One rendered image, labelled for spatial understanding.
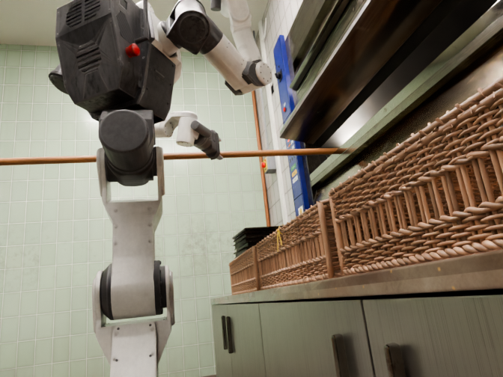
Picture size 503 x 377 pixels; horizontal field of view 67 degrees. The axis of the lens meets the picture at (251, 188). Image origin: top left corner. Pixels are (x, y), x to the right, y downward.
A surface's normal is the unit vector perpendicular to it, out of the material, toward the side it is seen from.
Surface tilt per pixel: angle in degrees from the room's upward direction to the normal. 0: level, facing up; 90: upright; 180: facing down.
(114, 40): 105
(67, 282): 90
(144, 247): 84
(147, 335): 64
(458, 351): 90
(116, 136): 90
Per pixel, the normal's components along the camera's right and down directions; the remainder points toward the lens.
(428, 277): -0.97, 0.04
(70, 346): 0.21, -0.29
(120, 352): 0.13, -0.68
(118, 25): 0.91, -0.20
